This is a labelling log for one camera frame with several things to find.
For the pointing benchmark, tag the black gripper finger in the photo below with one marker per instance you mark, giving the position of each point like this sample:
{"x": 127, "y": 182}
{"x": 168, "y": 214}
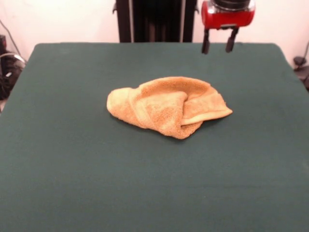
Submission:
{"x": 206, "y": 46}
{"x": 230, "y": 43}

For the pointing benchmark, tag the yellow terry towel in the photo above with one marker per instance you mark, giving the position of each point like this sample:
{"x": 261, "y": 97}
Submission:
{"x": 157, "y": 111}

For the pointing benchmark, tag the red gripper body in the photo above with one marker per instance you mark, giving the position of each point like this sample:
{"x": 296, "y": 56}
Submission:
{"x": 229, "y": 19}

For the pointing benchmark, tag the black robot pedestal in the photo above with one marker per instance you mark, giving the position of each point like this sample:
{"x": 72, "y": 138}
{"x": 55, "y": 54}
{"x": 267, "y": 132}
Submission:
{"x": 157, "y": 24}

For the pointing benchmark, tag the dark green table cloth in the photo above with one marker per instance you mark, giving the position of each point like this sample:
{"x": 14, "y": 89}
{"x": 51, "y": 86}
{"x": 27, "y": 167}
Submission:
{"x": 72, "y": 169}

